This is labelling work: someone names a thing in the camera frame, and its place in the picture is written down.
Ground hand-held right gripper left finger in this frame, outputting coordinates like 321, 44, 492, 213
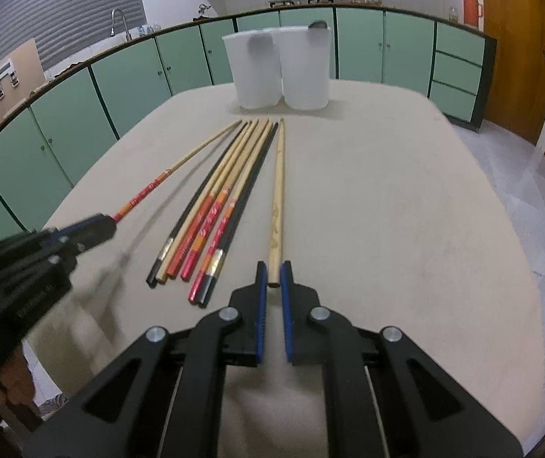
23, 260, 269, 458

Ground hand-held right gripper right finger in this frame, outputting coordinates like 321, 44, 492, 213
279, 260, 523, 458

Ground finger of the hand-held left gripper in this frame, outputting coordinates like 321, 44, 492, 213
43, 214, 112, 240
38, 219, 119, 270

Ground light wood red-patterned chopstick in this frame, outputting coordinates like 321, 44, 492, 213
113, 121, 244, 223

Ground plain engraved wooden chopstick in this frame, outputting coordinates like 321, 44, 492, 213
267, 117, 286, 289

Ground bunch of mixed chopsticks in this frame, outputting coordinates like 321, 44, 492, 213
146, 120, 280, 307

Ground white plastic cup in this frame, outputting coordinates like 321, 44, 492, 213
222, 30, 283, 110
272, 25, 333, 110

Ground person's left hand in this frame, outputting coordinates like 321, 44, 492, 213
0, 349, 32, 406

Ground green base cabinets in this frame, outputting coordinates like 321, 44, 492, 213
0, 4, 498, 268

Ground steel sink faucet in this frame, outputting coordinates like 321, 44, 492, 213
110, 8, 132, 41

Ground grey window blind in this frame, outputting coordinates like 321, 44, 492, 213
0, 0, 146, 72

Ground orange thermos flask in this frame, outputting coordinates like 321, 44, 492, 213
463, 0, 484, 28

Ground wooden door with handle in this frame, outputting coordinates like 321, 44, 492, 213
479, 0, 545, 146

